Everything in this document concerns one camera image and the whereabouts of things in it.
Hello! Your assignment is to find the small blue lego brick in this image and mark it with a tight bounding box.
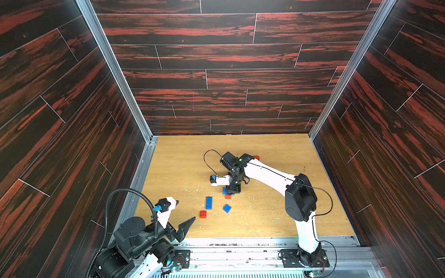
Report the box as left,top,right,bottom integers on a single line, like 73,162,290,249
223,205,232,213

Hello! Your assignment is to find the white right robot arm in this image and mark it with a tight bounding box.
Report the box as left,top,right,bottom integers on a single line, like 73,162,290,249
217,157,319,254

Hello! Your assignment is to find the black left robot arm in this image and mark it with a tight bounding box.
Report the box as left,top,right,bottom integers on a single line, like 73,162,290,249
85,195,196,278

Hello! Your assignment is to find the black corrugated left hose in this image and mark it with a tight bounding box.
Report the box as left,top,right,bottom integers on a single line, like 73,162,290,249
84,188,159,278

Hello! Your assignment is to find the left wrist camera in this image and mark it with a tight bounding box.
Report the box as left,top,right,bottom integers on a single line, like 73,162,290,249
154,197,174,213

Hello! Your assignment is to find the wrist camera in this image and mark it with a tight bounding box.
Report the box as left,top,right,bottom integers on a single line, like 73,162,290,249
210,175,231,186
154,197,174,213

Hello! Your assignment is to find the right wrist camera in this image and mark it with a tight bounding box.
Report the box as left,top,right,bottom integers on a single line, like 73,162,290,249
210,175,231,186

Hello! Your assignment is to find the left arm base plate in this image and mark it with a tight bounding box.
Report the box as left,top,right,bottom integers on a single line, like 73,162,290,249
173,250,191,271

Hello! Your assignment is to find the black right camera cable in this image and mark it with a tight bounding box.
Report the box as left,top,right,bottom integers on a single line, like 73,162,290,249
203,149,225,177

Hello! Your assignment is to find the aluminium front rail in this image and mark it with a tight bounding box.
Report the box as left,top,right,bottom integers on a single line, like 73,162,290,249
149,236,386,278

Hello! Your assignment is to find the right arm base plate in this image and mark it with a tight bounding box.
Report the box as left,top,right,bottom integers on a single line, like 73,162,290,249
278,249,330,269

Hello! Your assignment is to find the aluminium corner post left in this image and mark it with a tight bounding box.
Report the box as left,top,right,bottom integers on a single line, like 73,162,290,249
75,0,154,143

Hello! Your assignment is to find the aluminium corner post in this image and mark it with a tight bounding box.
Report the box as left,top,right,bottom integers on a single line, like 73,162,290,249
75,0,154,143
309,0,397,142

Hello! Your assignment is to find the aluminium corner post right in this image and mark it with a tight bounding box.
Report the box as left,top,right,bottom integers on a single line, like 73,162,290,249
309,0,397,142

